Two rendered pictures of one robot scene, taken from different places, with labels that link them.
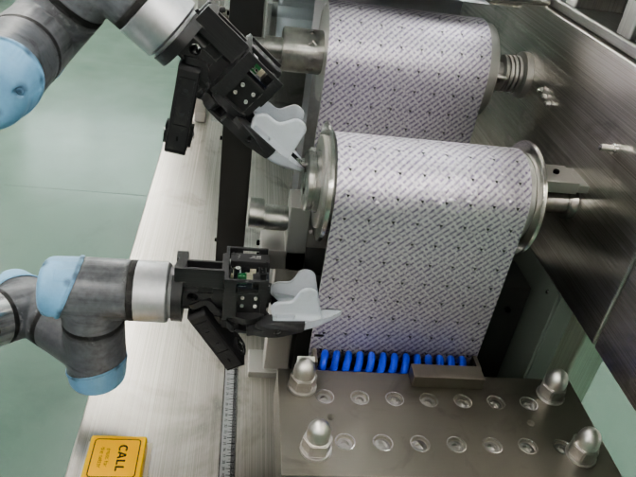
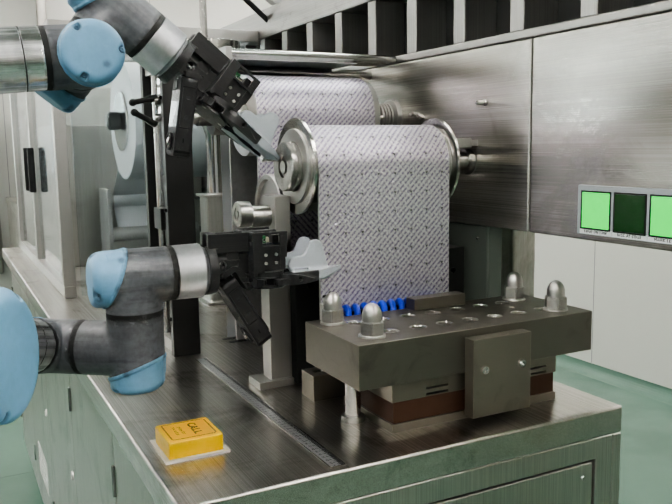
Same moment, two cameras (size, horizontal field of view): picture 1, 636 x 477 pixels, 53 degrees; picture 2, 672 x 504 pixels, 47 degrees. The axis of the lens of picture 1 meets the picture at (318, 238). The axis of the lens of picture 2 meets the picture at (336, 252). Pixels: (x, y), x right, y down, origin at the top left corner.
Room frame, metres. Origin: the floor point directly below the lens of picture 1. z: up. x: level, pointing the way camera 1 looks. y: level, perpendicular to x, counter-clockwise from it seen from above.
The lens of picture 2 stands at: (-0.45, 0.31, 1.28)
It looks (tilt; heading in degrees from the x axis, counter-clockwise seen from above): 8 degrees down; 342
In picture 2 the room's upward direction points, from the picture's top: 1 degrees counter-clockwise
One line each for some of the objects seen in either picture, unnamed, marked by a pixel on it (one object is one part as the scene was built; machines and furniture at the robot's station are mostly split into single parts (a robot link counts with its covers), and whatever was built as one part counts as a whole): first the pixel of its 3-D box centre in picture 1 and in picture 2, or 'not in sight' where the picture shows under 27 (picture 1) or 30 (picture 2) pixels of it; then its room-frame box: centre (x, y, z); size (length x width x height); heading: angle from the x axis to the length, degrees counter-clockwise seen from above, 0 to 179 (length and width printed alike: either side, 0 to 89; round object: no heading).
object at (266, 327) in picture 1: (269, 320); (288, 277); (0.61, 0.04, 1.09); 0.09 x 0.05 x 0.02; 98
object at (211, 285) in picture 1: (222, 290); (243, 260); (0.62, 0.11, 1.12); 0.12 x 0.08 x 0.09; 99
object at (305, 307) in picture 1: (308, 306); (315, 258); (0.62, 0.00, 1.12); 0.09 x 0.03 x 0.06; 98
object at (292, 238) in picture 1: (274, 289); (267, 291); (0.73, 0.05, 1.05); 0.06 x 0.05 x 0.31; 99
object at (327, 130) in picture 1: (322, 182); (295, 166); (0.70, 0.01, 1.25); 0.15 x 0.01 x 0.15; 9
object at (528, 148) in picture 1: (517, 198); (433, 162); (0.74, -0.25, 1.25); 0.15 x 0.01 x 0.15; 9
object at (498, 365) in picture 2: not in sight; (499, 373); (0.46, -0.22, 0.97); 0.10 x 0.03 x 0.11; 99
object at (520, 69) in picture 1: (503, 73); (377, 117); (1.00, -0.24, 1.34); 0.07 x 0.07 x 0.07; 9
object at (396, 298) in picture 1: (407, 304); (386, 252); (0.66, -0.13, 1.11); 0.23 x 0.01 x 0.18; 99
